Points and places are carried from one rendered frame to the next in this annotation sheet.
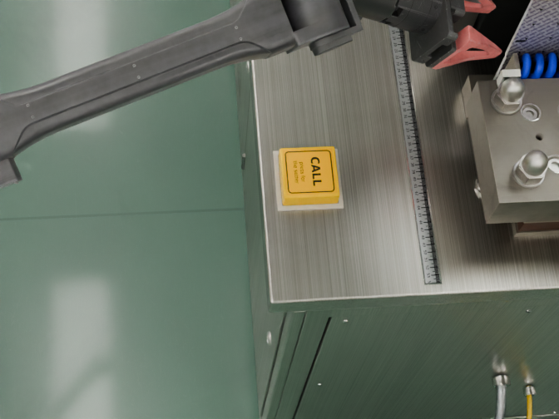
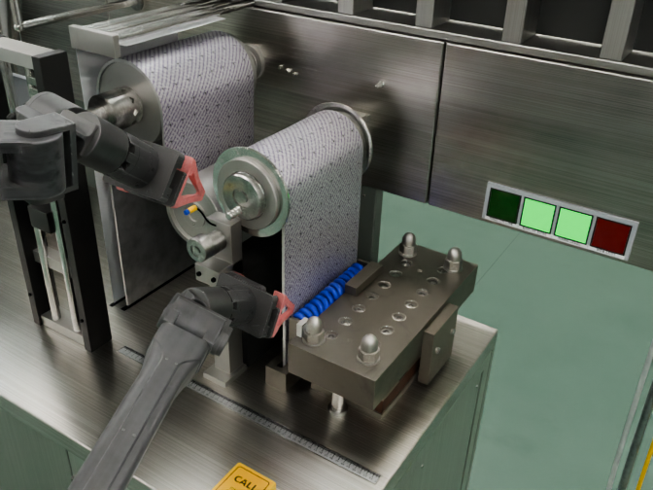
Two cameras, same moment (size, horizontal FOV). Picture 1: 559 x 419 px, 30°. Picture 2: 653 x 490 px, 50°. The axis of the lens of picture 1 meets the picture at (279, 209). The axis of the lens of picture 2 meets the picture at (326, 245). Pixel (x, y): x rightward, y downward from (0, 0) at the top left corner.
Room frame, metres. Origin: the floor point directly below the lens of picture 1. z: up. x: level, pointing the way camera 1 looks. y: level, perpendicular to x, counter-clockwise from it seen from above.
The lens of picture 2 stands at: (0.01, 0.38, 1.74)
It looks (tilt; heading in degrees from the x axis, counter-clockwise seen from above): 31 degrees down; 315
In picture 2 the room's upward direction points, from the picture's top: 2 degrees clockwise
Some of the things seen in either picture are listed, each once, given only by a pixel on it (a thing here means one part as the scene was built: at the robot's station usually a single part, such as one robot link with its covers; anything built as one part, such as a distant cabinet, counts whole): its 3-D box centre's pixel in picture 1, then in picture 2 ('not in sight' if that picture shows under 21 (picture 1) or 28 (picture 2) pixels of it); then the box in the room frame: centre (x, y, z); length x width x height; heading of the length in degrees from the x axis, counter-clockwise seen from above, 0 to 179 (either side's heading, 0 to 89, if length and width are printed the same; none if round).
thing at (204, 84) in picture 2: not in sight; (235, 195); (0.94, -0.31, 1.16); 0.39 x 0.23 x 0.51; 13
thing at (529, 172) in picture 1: (533, 165); (369, 346); (0.57, -0.27, 1.05); 0.04 x 0.04 x 0.04
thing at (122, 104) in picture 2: not in sight; (116, 110); (1.02, -0.14, 1.33); 0.06 x 0.06 x 0.06; 13
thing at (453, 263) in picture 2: not in sight; (454, 258); (0.64, -0.58, 1.05); 0.04 x 0.04 x 0.04
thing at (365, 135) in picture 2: not in sight; (336, 142); (0.84, -0.47, 1.25); 0.15 x 0.01 x 0.15; 13
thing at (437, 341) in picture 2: not in sight; (439, 344); (0.56, -0.45, 0.96); 0.10 x 0.03 x 0.11; 103
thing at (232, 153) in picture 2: not in sight; (250, 192); (0.79, -0.22, 1.25); 0.15 x 0.01 x 0.15; 13
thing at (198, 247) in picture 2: not in sight; (200, 248); (0.80, -0.14, 1.18); 0.04 x 0.02 x 0.04; 13
